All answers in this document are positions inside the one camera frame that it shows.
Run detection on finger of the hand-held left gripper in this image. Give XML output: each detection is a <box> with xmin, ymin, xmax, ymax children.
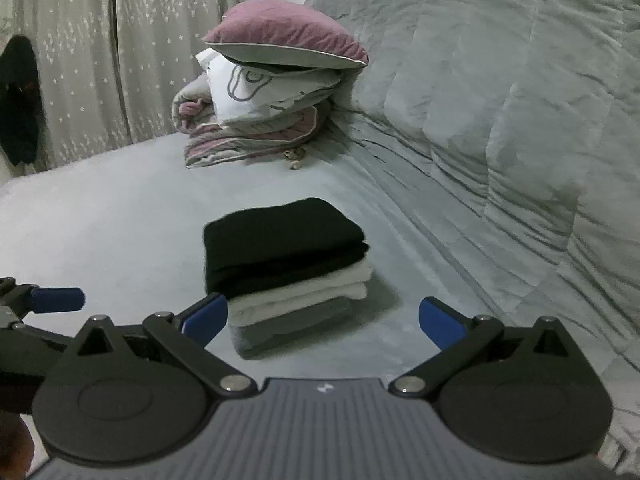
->
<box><xmin>0</xmin><ymin>326</ymin><xmax>78</xmax><ymax>361</ymax></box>
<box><xmin>0</xmin><ymin>280</ymin><xmax>86</xmax><ymax>328</ymax></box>

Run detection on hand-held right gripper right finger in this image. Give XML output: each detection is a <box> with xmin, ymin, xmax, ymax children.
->
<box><xmin>387</xmin><ymin>296</ymin><xmax>576</xmax><ymax>396</ymax></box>

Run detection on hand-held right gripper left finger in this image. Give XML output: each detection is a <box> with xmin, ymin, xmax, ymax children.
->
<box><xmin>70</xmin><ymin>292</ymin><xmax>256</xmax><ymax>395</ymax></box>

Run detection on black sweater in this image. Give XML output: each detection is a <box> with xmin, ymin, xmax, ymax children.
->
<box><xmin>202</xmin><ymin>197</ymin><xmax>371</xmax><ymax>298</ymax></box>

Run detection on dark hanging clothes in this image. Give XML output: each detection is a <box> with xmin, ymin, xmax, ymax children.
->
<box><xmin>0</xmin><ymin>35</ymin><xmax>46</xmax><ymax>168</ymax></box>

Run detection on grey folded garment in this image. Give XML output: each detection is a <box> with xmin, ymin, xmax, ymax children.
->
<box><xmin>230</xmin><ymin>299</ymin><xmax>353</xmax><ymax>359</ymax></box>

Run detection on light grey bed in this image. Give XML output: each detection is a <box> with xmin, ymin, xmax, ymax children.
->
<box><xmin>0</xmin><ymin>132</ymin><xmax>501</xmax><ymax>411</ymax></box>

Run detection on white folded garment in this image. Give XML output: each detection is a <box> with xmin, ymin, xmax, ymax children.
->
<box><xmin>229</xmin><ymin>260</ymin><xmax>373</xmax><ymax>328</ymax></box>

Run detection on folded pink grey quilt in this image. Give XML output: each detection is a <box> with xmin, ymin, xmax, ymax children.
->
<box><xmin>171</xmin><ymin>72</ymin><xmax>333</xmax><ymax>168</ymax></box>

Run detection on grey quilted bedspread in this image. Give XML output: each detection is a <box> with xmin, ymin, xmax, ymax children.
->
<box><xmin>305</xmin><ymin>0</ymin><xmax>640</xmax><ymax>471</ymax></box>

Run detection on white flower-print pillow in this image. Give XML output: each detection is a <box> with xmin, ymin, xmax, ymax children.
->
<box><xmin>195</xmin><ymin>49</ymin><xmax>346</xmax><ymax>126</ymax></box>

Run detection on grey star-print curtain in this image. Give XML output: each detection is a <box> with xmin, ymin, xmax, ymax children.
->
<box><xmin>115</xmin><ymin>0</ymin><xmax>283</xmax><ymax>143</ymax></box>
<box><xmin>0</xmin><ymin>0</ymin><xmax>133</xmax><ymax>171</ymax></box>

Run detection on pink pillow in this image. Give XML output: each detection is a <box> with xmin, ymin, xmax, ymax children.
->
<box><xmin>202</xmin><ymin>0</ymin><xmax>370</xmax><ymax>70</ymax></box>

